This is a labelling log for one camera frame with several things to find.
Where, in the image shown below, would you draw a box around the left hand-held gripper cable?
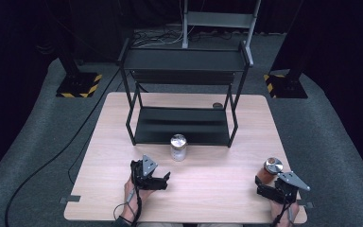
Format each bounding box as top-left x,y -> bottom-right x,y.
112,186 -> 144,227

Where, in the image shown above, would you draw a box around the person's right hand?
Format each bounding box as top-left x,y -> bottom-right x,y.
269,199 -> 301,227

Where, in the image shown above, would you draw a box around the black two-tier metal rack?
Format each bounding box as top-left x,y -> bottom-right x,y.
117,38 -> 255,148

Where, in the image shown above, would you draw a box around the bundle of cables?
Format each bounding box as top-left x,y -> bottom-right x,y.
131,28 -> 184,49

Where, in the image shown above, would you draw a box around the thin black floor cable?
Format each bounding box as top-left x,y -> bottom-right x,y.
67,82 -> 123,185

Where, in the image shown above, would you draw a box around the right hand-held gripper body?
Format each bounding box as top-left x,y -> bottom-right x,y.
273,170 -> 312,205

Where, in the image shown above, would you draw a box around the right hand-held gripper cable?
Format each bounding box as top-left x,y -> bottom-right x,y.
270,195 -> 294,227

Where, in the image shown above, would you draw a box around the black stand base yellow stripes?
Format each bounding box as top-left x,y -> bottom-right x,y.
56,31 -> 103,98
263,41 -> 309,99

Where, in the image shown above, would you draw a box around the grey metal stand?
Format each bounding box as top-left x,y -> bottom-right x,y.
181,0 -> 262,50

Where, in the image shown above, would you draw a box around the thick black floor cable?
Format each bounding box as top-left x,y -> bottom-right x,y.
4,67 -> 122,227

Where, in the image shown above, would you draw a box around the person's left hand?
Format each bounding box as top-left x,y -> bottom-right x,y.
124,178 -> 155,219

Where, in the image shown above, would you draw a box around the glass jar with white contents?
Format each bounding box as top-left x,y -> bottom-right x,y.
169,133 -> 189,163

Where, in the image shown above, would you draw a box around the grey tape strip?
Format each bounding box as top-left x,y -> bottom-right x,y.
297,200 -> 315,210
59,195 -> 81,204

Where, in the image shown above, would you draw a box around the hand-held gripper cable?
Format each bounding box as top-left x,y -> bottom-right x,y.
270,195 -> 294,227
112,186 -> 144,227

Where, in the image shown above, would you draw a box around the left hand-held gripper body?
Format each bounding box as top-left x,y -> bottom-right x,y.
130,153 -> 159,191

